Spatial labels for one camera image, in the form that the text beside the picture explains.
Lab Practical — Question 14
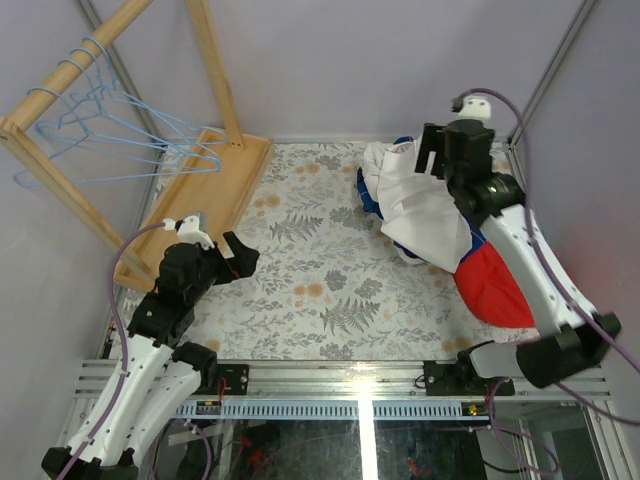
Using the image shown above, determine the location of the blue plaid shirt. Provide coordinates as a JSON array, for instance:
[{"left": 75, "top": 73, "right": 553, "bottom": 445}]
[{"left": 354, "top": 134, "right": 494, "bottom": 266}]

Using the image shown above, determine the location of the blue hanger of white shirt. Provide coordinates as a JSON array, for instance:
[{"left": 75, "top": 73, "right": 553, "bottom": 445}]
[{"left": 37, "top": 36, "right": 198, "bottom": 163}]

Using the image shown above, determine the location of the light blue wire hanger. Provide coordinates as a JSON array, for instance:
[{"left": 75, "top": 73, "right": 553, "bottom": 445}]
[{"left": 35, "top": 61, "right": 228, "bottom": 178}]

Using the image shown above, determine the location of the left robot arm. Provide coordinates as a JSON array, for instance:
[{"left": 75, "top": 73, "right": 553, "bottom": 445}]
[{"left": 41, "top": 232, "right": 259, "bottom": 479}]

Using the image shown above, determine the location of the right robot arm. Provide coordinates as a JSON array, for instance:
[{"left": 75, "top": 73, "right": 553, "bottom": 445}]
[{"left": 415, "top": 119, "right": 621, "bottom": 395}]

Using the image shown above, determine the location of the wooden clothes rack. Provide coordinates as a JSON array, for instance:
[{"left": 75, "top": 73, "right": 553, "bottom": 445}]
[{"left": 0, "top": 0, "right": 275, "bottom": 294}]

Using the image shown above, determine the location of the floral table cover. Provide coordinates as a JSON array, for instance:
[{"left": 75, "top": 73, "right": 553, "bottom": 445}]
[{"left": 185, "top": 143, "right": 535, "bottom": 361}]

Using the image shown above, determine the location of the red cloth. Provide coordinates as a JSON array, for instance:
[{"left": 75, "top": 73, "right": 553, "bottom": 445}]
[{"left": 453, "top": 234, "right": 535, "bottom": 329}]

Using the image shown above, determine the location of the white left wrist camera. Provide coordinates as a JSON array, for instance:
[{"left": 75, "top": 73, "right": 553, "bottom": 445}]
[{"left": 163, "top": 211, "right": 216, "bottom": 250}]

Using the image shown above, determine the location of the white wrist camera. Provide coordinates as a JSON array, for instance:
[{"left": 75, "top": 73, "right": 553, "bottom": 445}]
[
  {"left": 451, "top": 94, "right": 492, "bottom": 123},
  {"left": 163, "top": 211, "right": 216, "bottom": 250}
]

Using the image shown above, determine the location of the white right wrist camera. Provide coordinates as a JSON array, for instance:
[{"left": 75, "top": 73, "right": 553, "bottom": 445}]
[{"left": 451, "top": 94, "right": 492, "bottom": 123}]

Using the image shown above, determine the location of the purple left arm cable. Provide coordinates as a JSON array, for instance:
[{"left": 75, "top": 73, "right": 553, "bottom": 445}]
[{"left": 54, "top": 219, "right": 216, "bottom": 480}]

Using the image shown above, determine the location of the aluminium rail frame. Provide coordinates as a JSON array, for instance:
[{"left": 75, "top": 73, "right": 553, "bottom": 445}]
[{"left": 59, "top": 359, "right": 639, "bottom": 479}]

